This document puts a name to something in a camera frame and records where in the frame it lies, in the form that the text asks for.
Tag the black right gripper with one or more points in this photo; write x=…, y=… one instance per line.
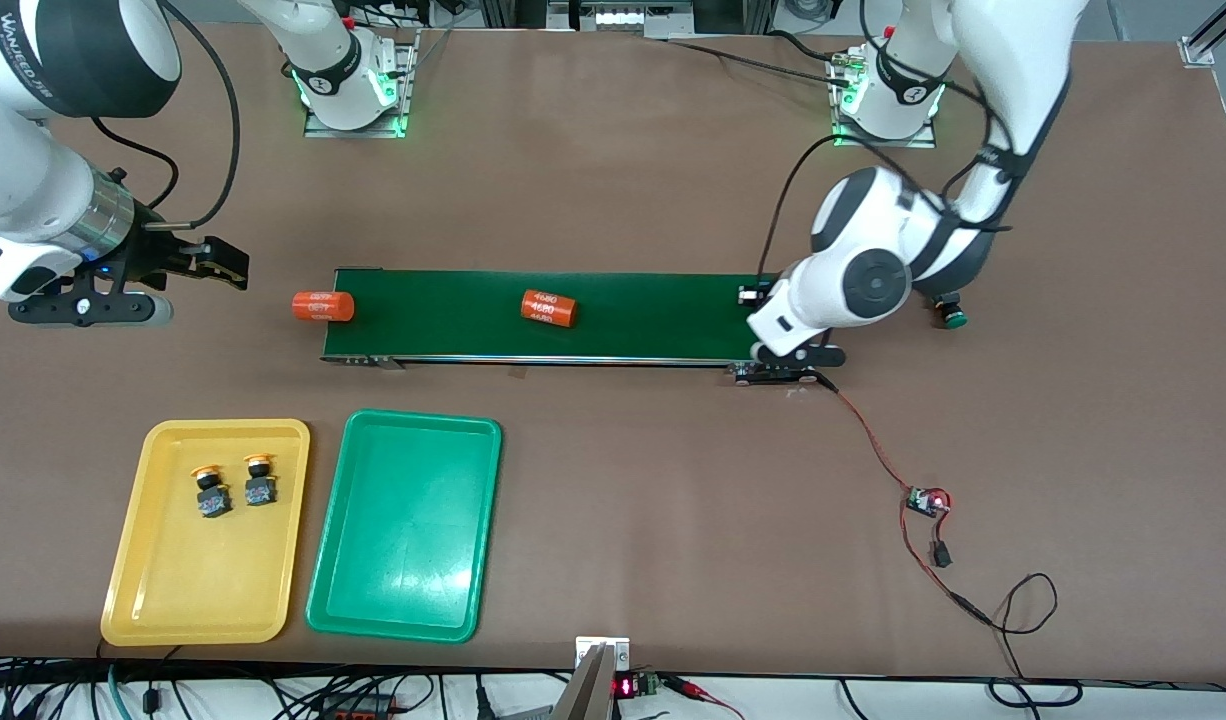
x=156, y=258

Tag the orange printed cylinder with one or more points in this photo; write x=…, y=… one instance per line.
x=323, y=306
x=549, y=309

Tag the yellow push button switch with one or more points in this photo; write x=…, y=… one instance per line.
x=211, y=495
x=260, y=483

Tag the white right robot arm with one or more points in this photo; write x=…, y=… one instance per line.
x=23, y=190

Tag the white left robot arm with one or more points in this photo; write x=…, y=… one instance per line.
x=873, y=285

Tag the green conveyor belt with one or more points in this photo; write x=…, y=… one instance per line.
x=423, y=342

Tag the yellow plastic tray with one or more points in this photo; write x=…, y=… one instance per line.
x=203, y=580

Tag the green plastic tray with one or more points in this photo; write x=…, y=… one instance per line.
x=403, y=540

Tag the black orange terminal block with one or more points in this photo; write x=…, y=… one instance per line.
x=358, y=708

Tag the red digit display module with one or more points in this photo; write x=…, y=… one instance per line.
x=625, y=687

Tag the red clip lead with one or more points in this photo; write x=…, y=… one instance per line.
x=688, y=687

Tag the small controller circuit board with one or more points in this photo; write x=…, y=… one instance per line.
x=928, y=501

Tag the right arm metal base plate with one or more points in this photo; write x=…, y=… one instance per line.
x=358, y=131

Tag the aluminium frame with lights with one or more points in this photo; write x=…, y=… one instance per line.
x=618, y=18

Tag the grey metal camera mount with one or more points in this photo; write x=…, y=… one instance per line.
x=593, y=690

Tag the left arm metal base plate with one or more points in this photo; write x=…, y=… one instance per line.
x=888, y=142

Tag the aluminium frame post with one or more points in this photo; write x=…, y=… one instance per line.
x=1208, y=40

